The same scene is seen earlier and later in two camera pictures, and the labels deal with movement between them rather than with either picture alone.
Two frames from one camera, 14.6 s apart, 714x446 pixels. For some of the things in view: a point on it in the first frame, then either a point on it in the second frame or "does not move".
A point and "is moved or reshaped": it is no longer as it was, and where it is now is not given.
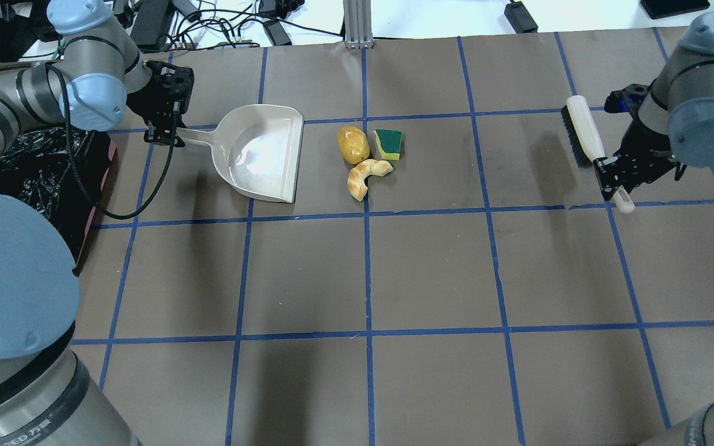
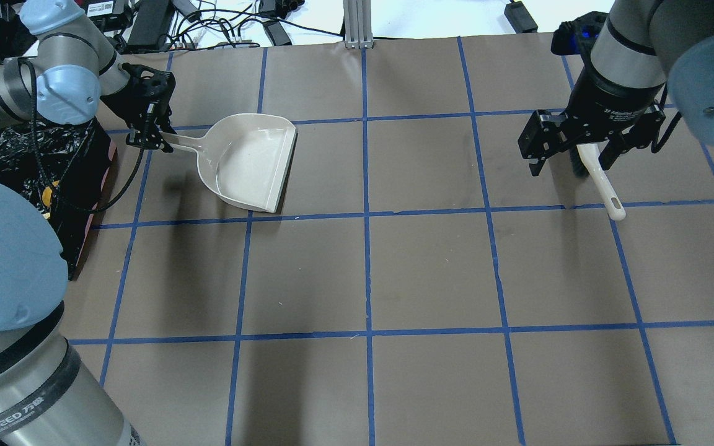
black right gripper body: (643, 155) -> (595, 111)
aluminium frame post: (357, 25) does not move
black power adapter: (520, 18) does not move
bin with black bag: (60, 173) does not move
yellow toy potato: (352, 144) -> (46, 196)
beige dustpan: (256, 148) is moved or reshaped
